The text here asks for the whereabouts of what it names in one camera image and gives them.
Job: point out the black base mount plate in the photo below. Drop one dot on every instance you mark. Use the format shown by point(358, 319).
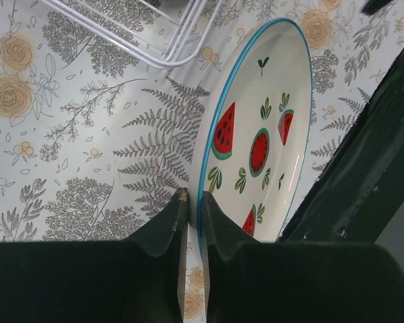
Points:
point(362, 186)

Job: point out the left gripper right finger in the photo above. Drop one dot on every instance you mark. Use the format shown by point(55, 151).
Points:
point(250, 281)

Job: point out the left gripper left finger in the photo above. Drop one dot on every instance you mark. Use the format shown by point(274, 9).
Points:
point(137, 279)

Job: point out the watermelon pattern plate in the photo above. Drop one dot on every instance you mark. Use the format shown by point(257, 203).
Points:
point(253, 135)

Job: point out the white wire dish rack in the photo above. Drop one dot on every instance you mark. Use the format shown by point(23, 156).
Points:
point(161, 34)

